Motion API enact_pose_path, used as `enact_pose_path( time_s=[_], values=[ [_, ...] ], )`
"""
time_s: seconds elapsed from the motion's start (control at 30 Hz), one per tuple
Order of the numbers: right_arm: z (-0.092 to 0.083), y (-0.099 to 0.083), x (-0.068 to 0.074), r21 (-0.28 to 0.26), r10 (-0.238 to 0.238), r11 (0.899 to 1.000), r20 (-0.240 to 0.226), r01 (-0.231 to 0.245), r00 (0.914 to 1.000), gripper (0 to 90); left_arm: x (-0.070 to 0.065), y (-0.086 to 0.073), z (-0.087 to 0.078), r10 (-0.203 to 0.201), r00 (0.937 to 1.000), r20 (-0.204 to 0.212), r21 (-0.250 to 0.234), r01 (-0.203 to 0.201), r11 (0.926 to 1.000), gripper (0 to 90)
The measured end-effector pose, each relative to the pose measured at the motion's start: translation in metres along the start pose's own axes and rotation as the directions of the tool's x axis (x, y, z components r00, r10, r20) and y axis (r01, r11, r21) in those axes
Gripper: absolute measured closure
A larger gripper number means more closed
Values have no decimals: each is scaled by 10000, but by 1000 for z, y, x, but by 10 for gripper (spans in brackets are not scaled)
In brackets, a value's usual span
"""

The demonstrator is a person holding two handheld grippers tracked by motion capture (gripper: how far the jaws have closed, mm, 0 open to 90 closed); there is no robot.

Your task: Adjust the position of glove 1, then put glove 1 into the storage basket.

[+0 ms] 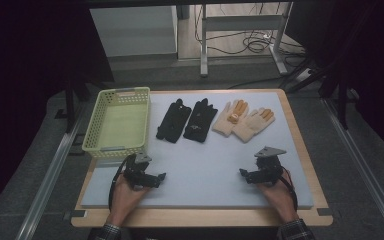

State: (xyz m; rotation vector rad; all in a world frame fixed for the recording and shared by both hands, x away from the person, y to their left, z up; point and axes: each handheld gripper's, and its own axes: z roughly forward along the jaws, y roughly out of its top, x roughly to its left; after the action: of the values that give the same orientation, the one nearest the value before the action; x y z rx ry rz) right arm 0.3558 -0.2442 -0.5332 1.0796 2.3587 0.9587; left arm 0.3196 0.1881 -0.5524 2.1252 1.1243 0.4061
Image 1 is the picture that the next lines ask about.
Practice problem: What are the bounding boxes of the tangle of black floor cables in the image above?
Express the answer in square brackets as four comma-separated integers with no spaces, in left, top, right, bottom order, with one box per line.
[194,3,307,57]

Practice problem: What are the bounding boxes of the yellow-green plastic basket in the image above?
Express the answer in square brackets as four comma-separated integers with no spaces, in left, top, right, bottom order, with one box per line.
[81,86,152,159]

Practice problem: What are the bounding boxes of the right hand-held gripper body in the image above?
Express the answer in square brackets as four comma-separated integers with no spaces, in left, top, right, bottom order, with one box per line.
[251,145,288,186]

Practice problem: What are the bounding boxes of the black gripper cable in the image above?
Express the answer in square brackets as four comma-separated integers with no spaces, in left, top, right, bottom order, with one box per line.
[108,153,138,212]
[278,166,299,213]

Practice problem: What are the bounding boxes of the person's right hand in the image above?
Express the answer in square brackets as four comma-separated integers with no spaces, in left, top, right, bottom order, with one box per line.
[255,169,300,223]

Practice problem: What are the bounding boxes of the white power strip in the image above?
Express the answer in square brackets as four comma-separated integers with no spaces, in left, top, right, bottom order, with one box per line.
[294,67,313,83]

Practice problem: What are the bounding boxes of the cream glove orange fingers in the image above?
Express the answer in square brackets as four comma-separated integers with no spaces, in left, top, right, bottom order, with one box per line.
[231,107,276,144]

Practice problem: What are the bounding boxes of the black tripod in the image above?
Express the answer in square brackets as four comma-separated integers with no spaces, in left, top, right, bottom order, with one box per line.
[286,54,353,132]

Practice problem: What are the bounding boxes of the cream glove with ring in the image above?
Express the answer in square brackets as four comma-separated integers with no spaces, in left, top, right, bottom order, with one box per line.
[211,99,250,138]

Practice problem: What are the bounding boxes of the light grey table mat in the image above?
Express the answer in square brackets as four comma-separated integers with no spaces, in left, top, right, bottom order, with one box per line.
[80,91,315,210]

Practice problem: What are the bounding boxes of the person's left hand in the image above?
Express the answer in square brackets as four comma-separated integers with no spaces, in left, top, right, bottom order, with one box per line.
[107,173,152,228]

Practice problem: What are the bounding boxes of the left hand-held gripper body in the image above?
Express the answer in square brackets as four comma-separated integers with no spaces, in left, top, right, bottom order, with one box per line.
[122,152,159,192]

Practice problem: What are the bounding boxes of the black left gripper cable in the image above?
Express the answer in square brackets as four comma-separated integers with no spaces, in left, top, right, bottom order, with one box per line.
[108,153,138,212]

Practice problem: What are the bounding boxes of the black stand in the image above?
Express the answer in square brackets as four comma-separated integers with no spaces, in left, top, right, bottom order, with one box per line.
[63,74,93,134]

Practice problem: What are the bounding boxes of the grey metal desk frame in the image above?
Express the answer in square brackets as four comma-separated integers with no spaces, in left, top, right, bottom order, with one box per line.
[199,2,295,78]

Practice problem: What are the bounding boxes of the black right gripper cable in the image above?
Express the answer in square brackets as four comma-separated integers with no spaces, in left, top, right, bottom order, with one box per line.
[278,166,299,213]

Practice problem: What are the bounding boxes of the white cabinet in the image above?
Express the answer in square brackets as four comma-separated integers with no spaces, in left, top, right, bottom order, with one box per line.
[89,5,178,58]

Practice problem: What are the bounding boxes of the black glove with metal trim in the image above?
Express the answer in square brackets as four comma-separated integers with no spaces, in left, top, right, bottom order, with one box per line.
[182,97,219,144]

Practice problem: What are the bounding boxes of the metal floor rail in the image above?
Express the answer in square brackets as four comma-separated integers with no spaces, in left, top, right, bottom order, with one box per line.
[14,103,88,240]
[321,98,384,240]

